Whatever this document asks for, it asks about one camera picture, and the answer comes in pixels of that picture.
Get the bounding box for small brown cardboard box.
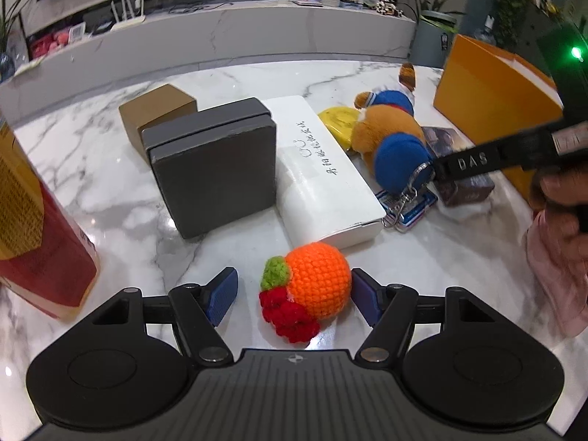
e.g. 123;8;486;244
118;83;198;164

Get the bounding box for crochet orange fruit toy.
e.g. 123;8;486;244
258;241;352;343

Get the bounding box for small brown toy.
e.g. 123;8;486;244
399;62;417;93

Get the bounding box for purple printed box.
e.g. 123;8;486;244
420;125;496;207

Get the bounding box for tall leafy green plant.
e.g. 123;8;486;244
491;0;552;47

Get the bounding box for brown and blue plush toy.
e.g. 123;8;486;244
351;87;437;196

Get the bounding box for long-leaf potted plant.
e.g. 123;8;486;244
0;0;28;79

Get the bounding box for clear water bottle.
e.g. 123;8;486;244
473;16;499;47

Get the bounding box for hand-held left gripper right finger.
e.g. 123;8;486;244
351;267;499;363

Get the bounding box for long white box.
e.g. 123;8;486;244
266;95;387;251

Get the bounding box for pink plush items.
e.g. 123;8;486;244
30;30;69;58

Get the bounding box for white router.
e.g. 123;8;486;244
109;0;147;28

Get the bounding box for grey square box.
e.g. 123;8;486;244
141;97;277;240

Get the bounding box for blue keychain tag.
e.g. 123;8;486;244
374;190;438;235

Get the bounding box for red and yellow carton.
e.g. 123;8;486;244
0;108;102;322

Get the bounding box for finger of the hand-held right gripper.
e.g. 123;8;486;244
432;129;554;182

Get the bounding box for person's right hand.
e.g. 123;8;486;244
528;158;588;235

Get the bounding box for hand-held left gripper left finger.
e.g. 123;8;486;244
92;266;240;365

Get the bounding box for large orange box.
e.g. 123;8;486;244
433;33;566;200

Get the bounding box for white marble tv bench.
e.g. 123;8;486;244
0;0;416;125

